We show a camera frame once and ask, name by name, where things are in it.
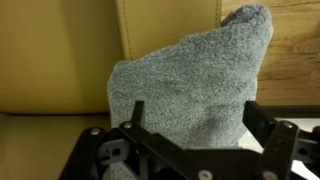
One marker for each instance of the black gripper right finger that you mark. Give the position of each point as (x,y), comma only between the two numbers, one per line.
(276,150)

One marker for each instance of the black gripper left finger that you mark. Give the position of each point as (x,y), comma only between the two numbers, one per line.
(160,146)

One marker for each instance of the grey terry towel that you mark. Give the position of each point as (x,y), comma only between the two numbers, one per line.
(193,86)

